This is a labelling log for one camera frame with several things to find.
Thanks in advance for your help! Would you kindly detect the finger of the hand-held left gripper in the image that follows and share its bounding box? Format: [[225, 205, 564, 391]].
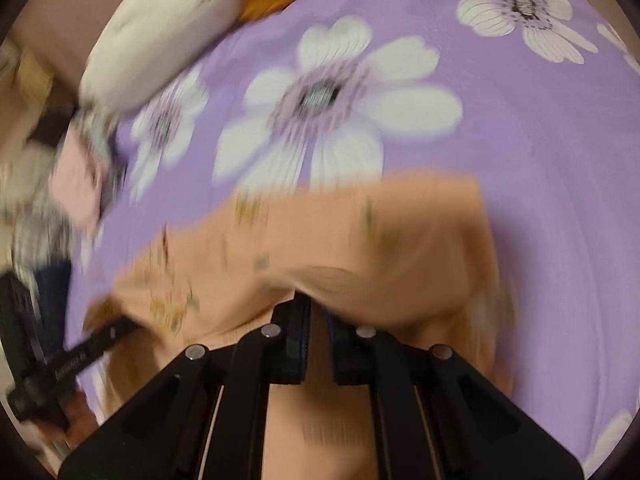
[[82, 314, 143, 357]]

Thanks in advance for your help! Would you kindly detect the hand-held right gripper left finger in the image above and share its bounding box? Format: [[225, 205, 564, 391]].
[[59, 296, 312, 480]]

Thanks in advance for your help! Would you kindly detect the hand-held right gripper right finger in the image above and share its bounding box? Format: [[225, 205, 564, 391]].
[[327, 310, 585, 480]]

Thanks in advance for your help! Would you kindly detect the orange printed long-sleeve shirt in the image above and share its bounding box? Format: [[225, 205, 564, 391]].
[[82, 172, 516, 480]]

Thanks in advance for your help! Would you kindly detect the navy dark cloth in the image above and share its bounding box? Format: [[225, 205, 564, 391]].
[[32, 255, 73, 356]]

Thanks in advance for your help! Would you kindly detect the grey plaid blanket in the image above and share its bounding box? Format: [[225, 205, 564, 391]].
[[10, 195, 76, 271]]

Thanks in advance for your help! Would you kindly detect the pink folded garment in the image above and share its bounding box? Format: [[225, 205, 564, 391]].
[[50, 125, 118, 231]]

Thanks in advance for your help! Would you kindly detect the grey folded garment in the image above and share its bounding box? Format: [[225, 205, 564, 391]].
[[75, 110, 126, 161]]

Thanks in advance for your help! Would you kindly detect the dark brown cloth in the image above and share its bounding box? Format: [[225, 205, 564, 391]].
[[27, 105, 76, 148]]

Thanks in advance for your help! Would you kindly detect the purple floral bed sheet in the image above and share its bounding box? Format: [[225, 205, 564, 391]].
[[65, 0, 640, 476]]

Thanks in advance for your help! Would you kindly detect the white goose plush toy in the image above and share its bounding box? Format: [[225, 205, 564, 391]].
[[80, 0, 361, 116]]

